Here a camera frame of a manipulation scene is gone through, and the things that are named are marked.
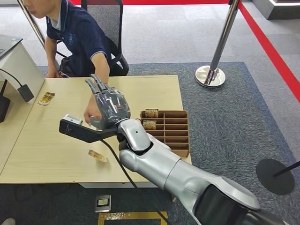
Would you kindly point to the red barrier belt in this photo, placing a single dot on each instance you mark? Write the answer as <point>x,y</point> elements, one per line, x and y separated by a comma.
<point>176,2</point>
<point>269,52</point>

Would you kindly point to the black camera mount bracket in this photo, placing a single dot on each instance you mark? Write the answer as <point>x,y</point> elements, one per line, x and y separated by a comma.
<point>81,133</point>

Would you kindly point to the person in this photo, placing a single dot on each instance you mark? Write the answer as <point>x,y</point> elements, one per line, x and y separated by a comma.
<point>79,34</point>

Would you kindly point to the pale rounded object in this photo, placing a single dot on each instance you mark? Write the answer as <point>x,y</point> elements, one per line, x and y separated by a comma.
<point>7,222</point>

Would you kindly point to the chrome stanchion post with base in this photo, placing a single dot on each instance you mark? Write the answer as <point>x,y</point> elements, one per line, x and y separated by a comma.
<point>221,40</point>

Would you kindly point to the person's right hand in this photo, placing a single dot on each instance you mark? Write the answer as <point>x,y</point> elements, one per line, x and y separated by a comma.
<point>53,73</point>

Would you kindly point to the brown hotel card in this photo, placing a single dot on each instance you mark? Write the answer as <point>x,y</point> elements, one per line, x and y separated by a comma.
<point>151,113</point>
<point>149,125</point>
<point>46,98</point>
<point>97,156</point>

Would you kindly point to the person's right forearm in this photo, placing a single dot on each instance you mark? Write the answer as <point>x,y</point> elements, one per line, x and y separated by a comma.
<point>50,56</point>

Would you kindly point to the grey power adapter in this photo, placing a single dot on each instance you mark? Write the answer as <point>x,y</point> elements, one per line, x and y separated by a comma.
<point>26,93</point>

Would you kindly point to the white laptop stand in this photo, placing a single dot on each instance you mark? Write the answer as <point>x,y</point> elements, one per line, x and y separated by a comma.
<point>22,70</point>

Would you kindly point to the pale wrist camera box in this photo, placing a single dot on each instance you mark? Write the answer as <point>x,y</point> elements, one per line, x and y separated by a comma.
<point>72,119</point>

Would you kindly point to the metal floor socket box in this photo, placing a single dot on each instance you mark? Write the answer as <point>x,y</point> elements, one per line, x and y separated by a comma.
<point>102,203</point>

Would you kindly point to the grey platform with white edge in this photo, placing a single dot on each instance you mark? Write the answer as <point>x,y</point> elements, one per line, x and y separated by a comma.
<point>281,11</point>

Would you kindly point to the chrome slanted pole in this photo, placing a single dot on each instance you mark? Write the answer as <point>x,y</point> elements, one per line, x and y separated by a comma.
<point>35,26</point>

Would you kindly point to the person's left hand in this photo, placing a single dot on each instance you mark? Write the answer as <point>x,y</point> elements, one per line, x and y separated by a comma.
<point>90,111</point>

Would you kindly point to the black mesh office chair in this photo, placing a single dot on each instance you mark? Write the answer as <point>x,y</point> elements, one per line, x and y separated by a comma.
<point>105,18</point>

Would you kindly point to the person's left forearm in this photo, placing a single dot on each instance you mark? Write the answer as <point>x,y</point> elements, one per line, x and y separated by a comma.
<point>104,73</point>

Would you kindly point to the black stanchion base with pole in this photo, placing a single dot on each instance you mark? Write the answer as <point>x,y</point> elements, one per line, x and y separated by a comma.
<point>273,183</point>

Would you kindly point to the grey laptop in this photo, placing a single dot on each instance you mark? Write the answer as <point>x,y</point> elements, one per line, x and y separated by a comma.
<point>7,43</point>

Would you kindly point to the black desk stand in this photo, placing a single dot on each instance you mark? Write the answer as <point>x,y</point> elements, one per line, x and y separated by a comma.
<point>3,107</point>

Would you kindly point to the dark smartphone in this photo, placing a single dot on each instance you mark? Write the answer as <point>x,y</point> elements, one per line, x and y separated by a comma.
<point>63,74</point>

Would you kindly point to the brown cardboard card organizer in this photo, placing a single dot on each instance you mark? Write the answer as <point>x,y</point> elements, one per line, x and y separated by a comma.
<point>176,124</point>

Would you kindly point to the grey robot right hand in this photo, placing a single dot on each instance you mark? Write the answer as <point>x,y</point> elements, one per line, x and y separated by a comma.
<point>112,107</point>

